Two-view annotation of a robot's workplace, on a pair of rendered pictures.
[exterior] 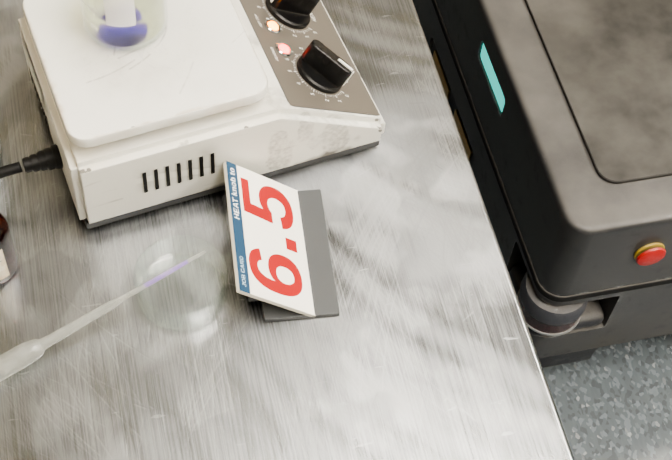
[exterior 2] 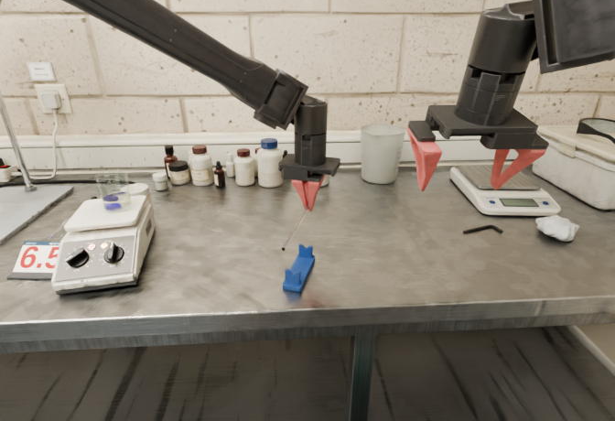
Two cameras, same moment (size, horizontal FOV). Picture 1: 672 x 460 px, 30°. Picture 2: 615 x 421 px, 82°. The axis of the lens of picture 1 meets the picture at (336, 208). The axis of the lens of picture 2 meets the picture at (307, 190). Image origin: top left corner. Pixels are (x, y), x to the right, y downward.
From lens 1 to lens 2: 1.11 m
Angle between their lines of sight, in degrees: 78
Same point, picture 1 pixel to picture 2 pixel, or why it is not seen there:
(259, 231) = (44, 252)
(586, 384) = not seen: outside the picture
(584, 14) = not seen: outside the picture
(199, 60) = (89, 217)
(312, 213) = (48, 275)
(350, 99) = (64, 269)
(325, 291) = (17, 275)
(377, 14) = (120, 305)
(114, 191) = not seen: hidden behind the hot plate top
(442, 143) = (38, 315)
